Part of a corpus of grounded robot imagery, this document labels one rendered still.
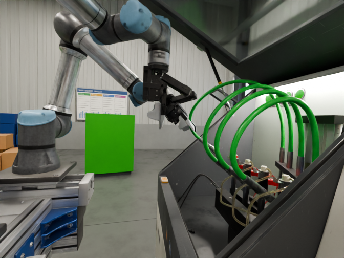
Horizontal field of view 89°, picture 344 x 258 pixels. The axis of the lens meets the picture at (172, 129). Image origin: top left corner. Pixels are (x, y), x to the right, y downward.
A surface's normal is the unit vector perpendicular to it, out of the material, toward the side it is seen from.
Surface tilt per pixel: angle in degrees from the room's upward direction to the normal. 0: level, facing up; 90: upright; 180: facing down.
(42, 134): 90
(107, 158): 90
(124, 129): 90
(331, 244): 76
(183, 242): 0
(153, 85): 90
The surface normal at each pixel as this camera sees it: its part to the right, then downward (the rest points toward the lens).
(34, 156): 0.48, -0.23
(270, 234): 0.16, 0.07
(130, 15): -0.43, 0.04
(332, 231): -0.95, -0.27
